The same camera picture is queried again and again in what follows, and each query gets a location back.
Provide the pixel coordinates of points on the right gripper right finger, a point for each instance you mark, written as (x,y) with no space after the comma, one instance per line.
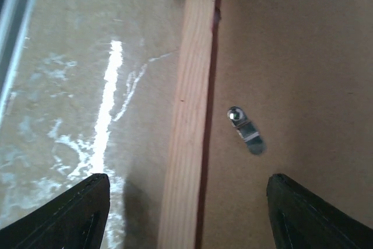
(301,219)

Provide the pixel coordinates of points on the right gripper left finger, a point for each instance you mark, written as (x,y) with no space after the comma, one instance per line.
(74,219)

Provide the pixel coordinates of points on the pink picture frame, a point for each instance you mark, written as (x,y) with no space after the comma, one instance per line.
(180,208)

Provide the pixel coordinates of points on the white mat brown backing board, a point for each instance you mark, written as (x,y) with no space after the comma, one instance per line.
(301,70)

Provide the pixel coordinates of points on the aluminium rail platform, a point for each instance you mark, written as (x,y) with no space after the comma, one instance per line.
(15,16)

